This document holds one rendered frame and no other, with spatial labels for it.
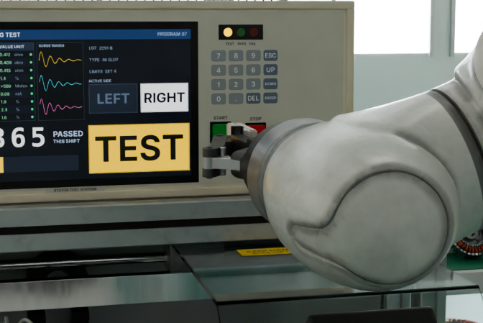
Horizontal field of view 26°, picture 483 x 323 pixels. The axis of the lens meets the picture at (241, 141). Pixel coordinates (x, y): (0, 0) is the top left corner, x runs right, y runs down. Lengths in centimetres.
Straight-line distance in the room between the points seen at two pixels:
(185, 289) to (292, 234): 43
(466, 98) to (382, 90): 718
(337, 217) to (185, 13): 51
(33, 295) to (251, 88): 31
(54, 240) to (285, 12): 34
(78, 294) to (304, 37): 36
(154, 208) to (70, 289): 12
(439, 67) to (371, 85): 55
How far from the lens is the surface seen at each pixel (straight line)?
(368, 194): 61
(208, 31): 109
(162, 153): 109
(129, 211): 107
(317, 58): 112
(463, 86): 71
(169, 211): 108
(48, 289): 108
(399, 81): 792
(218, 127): 110
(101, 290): 108
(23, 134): 108
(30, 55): 107
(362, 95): 782
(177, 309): 126
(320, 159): 65
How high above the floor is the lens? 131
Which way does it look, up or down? 7 degrees down
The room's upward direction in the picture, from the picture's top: straight up
